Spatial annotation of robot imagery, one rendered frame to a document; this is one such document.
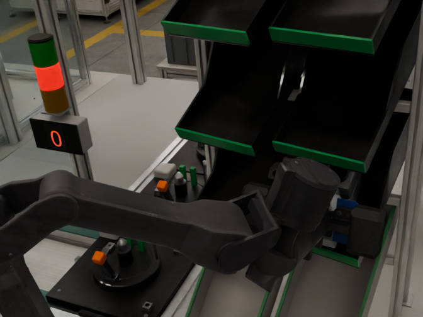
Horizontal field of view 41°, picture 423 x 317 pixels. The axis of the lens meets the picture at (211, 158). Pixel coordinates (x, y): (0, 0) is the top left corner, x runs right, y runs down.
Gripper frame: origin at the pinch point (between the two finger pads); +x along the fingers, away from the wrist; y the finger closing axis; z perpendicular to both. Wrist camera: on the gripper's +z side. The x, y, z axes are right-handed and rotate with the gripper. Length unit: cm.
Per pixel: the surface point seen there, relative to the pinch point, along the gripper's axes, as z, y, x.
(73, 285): -31, 51, 7
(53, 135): -3, 63, 15
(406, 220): -4.9, -9.3, 15.1
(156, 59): -30, 257, 344
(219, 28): 23.2, 13.1, -7.7
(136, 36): 10, 111, 111
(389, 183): 1.5, -6.6, 11.9
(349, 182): 2.0, -1.7, 7.1
